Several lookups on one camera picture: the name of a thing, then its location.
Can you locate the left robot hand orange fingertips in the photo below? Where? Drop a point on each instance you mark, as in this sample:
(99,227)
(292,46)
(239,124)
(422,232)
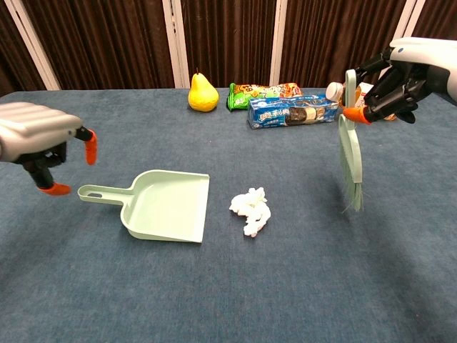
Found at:
(35,125)

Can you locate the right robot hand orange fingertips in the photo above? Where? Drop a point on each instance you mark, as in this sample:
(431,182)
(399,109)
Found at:
(417,60)

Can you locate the mint green hand broom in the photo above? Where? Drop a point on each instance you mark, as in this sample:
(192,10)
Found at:
(351,150)

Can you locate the mint green plastic dustpan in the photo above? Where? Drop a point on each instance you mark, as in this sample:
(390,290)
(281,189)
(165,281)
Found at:
(168,207)

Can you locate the white paper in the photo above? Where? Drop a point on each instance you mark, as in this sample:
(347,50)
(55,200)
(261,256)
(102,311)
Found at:
(251,207)

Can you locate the amber tea bottle white cap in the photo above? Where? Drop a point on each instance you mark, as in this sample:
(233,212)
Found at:
(335,92)

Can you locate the dark brown pleated curtain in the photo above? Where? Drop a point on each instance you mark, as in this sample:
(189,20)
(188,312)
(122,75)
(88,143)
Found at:
(107,43)

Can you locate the blue cookie box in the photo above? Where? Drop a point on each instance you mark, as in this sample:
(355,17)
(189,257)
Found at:
(285,114)

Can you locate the yellow pear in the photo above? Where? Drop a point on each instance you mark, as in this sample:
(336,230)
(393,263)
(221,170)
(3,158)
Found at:
(203,94)

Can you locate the blue felt table mat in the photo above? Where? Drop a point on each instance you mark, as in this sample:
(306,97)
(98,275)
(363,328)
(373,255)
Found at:
(107,286)

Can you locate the green snack bag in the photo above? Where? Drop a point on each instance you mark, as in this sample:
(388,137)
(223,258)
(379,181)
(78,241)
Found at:
(242,94)

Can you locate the white screen frame post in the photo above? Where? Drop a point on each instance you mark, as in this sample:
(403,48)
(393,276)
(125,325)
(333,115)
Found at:
(175,43)
(410,14)
(277,43)
(33,46)

